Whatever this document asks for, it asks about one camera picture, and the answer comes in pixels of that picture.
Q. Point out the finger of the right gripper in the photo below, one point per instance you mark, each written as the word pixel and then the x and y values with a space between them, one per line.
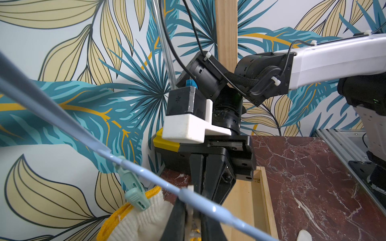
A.
pixel 219 178
pixel 197 168

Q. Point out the green clothespin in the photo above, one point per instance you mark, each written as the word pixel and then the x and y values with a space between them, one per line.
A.
pixel 134 190

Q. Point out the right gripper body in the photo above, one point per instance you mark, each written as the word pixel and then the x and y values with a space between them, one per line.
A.
pixel 239 150

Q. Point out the white glove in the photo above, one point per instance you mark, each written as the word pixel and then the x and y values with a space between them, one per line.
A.
pixel 192 225
pixel 128 224
pixel 304 235

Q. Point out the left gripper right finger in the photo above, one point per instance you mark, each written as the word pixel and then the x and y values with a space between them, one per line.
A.
pixel 211 229

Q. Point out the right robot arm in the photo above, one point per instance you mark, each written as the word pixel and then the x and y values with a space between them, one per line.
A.
pixel 359 64

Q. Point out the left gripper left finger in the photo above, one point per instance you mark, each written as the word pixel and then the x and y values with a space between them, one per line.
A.
pixel 175 228

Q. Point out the white glove back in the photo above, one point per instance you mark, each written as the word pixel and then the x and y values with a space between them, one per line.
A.
pixel 304 235

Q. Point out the yellow black toolbox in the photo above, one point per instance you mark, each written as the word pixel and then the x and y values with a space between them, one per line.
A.
pixel 161 143

